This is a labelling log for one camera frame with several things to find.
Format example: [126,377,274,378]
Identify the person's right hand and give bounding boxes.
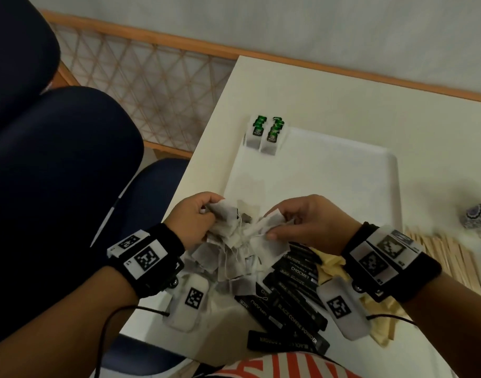
[264,195,362,256]

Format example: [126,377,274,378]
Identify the person's left hand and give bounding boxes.
[164,192,225,251]

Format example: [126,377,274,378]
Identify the white tea bag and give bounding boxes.
[256,208,295,248]
[201,199,241,238]

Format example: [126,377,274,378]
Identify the person's left forearm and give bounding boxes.
[0,265,140,378]

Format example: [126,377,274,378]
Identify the person's right forearm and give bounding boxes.
[402,283,481,378]

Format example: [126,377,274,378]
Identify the pile of white tea bags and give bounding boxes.
[181,201,292,297]

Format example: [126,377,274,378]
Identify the blue chair seat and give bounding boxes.
[90,158,191,378]

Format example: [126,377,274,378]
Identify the pile of black coffee sachets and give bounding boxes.
[234,242,331,355]

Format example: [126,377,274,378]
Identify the white plastic tray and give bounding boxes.
[223,126,403,280]

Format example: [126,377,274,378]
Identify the tea bag with green tag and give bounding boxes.
[243,115,269,150]
[260,117,287,156]

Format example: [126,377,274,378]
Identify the black left wristband with markers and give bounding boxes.
[107,223,185,299]

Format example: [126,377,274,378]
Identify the black wristband with markers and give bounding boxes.
[342,222,443,303]
[107,223,185,299]

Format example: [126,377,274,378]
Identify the black right wristband with markers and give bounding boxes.
[342,222,443,303]

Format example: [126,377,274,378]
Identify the wooden lattice railing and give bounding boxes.
[39,9,481,160]

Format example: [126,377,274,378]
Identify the red and white striped shirt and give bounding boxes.
[203,351,363,378]

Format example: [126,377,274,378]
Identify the yellow paper packets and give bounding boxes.
[315,248,408,348]

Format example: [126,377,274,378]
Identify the navy cushioned wooden chair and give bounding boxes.
[0,0,145,348]

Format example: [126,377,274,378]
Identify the pile of wooden stirrers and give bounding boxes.
[405,228,481,297]

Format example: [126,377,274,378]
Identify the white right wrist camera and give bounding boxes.
[316,275,372,342]

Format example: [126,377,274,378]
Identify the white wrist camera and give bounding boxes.
[316,275,372,342]
[163,273,210,333]

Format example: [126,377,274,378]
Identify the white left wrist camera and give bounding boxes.
[163,273,210,333]

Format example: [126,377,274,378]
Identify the black right camera cable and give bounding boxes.
[366,313,417,326]

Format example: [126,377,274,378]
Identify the black camera cable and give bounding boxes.
[366,313,417,326]
[93,305,171,378]

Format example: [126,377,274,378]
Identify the black left camera cable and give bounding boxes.
[93,305,171,378]

